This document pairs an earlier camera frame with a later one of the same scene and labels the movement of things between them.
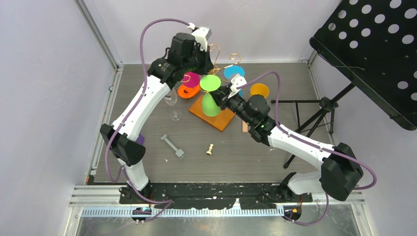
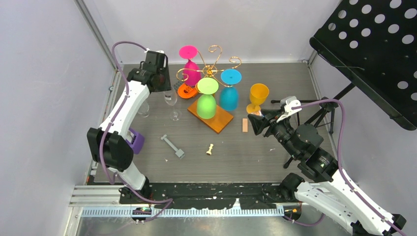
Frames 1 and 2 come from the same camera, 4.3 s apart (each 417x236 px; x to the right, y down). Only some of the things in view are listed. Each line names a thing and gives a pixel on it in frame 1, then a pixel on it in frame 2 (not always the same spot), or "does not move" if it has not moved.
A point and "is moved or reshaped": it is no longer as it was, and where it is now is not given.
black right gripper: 218,94 to 258,122
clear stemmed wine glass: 170,99 does not move
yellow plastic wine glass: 259,89 does not move
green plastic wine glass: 209,83 is moved or reshaped
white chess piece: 209,152 does not move
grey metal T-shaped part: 178,152 does not move
